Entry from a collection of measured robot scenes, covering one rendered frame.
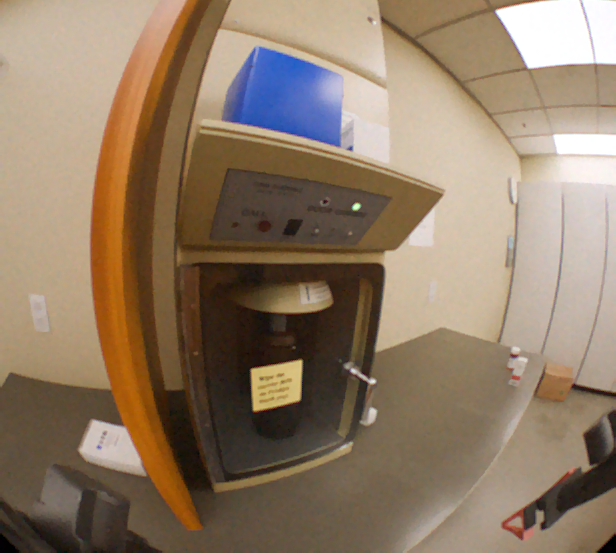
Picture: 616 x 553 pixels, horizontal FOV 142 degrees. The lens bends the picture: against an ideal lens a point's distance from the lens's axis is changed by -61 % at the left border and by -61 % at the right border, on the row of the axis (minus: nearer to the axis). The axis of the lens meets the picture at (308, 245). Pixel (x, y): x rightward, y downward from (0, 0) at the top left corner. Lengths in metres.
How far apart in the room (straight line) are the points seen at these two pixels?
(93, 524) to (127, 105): 0.31
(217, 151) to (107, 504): 0.28
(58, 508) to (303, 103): 0.38
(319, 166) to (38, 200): 0.77
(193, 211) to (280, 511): 0.51
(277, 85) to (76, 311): 0.76
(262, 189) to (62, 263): 0.68
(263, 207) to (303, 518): 0.52
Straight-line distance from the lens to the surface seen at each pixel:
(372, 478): 0.62
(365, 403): 0.45
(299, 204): 0.26
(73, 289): 0.81
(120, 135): 0.23
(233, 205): 0.24
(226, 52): 0.38
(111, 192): 0.22
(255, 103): 0.23
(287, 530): 0.53
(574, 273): 3.13
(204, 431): 0.41
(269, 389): 0.38
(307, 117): 0.24
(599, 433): 0.38
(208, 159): 0.21
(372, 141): 0.32
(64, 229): 0.80
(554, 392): 3.07
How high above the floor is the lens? 1.43
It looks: 3 degrees down
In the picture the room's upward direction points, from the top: 4 degrees clockwise
